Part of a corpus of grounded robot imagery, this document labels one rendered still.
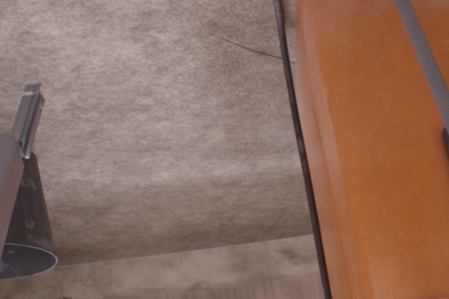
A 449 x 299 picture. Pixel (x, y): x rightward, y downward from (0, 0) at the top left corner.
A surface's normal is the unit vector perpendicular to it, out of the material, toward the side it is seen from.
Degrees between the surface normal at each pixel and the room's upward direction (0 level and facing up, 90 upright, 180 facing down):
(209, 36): 0
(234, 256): 90
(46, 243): 99
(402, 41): 90
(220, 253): 90
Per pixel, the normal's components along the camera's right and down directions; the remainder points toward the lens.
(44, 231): 0.91, -0.38
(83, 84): 0.13, 0.90
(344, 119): -0.09, -0.41
